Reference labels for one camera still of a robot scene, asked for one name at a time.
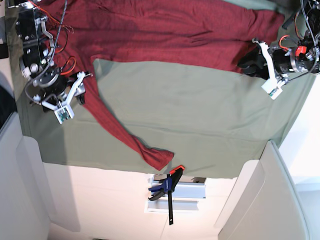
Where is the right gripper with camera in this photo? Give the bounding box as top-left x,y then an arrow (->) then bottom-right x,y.
24,67 -> 93,124

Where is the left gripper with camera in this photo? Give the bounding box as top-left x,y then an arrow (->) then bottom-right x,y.
237,38 -> 320,100

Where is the red long-sleeve T-shirt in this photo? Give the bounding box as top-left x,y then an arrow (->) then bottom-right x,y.
39,0 -> 285,172

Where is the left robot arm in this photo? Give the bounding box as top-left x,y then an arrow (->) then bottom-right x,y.
252,0 -> 320,100

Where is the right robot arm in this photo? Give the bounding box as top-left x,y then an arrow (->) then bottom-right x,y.
15,0 -> 284,128

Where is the green table cloth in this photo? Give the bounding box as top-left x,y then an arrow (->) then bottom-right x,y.
5,9 -> 320,182

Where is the blue black bar clamp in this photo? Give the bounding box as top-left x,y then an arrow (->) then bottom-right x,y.
148,165 -> 185,225

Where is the white panel left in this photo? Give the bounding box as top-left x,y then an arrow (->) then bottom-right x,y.
0,112 -> 56,240

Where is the white panel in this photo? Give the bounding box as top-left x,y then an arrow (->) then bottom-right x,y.
214,141 -> 317,240
0,112 -> 56,240

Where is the white panel right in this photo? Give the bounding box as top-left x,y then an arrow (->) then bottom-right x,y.
214,141 -> 317,240

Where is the aluminium profile under table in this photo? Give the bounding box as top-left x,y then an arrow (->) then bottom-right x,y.
144,175 -> 207,214

